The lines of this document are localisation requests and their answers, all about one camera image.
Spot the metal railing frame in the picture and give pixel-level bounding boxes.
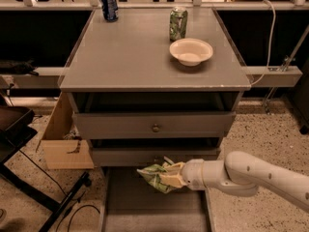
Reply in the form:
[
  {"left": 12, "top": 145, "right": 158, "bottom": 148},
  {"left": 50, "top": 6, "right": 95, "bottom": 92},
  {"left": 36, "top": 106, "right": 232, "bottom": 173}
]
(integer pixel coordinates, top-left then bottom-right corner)
[{"left": 0, "top": 0, "right": 309, "bottom": 89}]

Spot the grey middle drawer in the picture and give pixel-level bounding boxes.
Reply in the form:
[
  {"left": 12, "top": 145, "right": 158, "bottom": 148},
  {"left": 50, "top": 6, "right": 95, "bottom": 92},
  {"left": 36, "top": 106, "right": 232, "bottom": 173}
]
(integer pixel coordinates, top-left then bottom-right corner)
[{"left": 91, "top": 147, "right": 220, "bottom": 166}]

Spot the green jalapeno chip bag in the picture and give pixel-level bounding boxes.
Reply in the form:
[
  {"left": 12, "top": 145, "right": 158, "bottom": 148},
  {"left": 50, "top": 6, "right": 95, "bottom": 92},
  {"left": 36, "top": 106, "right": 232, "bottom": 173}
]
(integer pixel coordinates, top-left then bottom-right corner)
[{"left": 137, "top": 157, "right": 177, "bottom": 193}]

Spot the black office chair base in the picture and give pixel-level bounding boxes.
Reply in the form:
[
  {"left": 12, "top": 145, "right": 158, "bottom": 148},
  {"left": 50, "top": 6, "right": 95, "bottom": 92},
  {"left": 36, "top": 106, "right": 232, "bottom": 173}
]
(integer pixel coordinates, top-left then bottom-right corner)
[{"left": 0, "top": 117, "right": 98, "bottom": 232}]

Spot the white cable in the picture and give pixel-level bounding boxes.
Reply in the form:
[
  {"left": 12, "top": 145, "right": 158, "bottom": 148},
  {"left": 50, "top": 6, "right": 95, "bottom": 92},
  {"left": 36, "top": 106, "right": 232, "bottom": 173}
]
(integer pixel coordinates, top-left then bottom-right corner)
[{"left": 250, "top": 0, "right": 278, "bottom": 87}]

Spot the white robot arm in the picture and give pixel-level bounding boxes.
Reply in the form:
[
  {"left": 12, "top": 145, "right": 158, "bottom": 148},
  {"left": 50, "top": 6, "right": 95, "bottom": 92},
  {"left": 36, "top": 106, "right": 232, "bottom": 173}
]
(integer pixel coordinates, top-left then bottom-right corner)
[{"left": 159, "top": 151, "right": 309, "bottom": 212}]

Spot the white paper bowl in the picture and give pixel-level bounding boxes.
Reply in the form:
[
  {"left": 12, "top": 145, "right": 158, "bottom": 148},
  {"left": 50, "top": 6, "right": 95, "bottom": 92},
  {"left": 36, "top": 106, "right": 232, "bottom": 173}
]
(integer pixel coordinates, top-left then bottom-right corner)
[{"left": 169, "top": 38, "right": 213, "bottom": 67}]

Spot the black floor cable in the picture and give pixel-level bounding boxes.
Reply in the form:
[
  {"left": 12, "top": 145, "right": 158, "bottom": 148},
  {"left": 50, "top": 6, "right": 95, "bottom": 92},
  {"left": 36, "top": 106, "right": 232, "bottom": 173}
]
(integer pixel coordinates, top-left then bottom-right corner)
[{"left": 18, "top": 149, "right": 101, "bottom": 232}]

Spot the blue soda can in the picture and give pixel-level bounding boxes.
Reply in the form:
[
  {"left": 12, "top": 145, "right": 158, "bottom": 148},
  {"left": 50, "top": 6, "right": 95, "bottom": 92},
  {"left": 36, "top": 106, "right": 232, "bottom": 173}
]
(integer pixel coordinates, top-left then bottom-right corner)
[{"left": 100, "top": 0, "right": 118, "bottom": 22}]

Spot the green soda can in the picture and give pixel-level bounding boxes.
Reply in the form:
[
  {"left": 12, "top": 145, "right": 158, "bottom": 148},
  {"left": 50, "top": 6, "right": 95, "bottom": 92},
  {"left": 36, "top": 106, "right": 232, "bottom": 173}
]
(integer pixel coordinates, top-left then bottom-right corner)
[{"left": 169, "top": 6, "right": 188, "bottom": 42}]

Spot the grey drawer cabinet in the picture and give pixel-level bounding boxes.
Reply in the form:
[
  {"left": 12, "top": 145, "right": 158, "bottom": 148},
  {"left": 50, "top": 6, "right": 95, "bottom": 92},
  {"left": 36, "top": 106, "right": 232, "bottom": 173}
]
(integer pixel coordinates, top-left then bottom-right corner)
[{"left": 57, "top": 6, "right": 252, "bottom": 174}]

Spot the brown cardboard box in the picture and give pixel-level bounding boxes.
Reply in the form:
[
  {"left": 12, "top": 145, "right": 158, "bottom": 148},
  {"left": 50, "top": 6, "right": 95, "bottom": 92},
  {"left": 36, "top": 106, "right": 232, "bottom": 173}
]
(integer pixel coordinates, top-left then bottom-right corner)
[{"left": 40, "top": 93, "right": 94, "bottom": 169}]

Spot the grey open bottom drawer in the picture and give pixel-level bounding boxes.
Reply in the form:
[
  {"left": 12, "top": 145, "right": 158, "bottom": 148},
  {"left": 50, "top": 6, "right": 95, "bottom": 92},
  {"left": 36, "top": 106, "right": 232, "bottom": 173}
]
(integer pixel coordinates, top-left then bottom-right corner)
[{"left": 98, "top": 167, "right": 214, "bottom": 232}]

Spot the grey top drawer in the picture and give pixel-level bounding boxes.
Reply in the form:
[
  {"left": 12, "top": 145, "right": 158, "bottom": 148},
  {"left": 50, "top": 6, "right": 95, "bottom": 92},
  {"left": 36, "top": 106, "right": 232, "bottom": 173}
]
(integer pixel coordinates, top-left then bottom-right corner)
[{"left": 72, "top": 112, "right": 236, "bottom": 139}]

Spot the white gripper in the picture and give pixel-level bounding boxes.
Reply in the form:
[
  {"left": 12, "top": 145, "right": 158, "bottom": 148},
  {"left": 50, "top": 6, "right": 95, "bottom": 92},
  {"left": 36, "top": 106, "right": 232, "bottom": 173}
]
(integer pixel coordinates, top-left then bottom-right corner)
[{"left": 159, "top": 159, "right": 205, "bottom": 190}]

